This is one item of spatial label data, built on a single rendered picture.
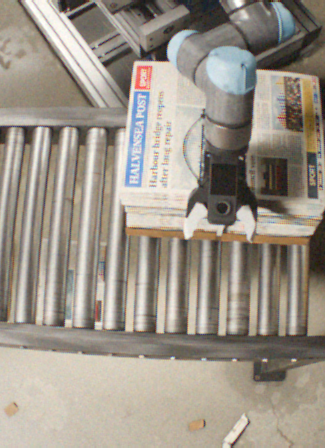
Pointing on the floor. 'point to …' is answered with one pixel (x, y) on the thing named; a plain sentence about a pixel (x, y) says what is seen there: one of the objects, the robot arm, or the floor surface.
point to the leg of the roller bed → (282, 366)
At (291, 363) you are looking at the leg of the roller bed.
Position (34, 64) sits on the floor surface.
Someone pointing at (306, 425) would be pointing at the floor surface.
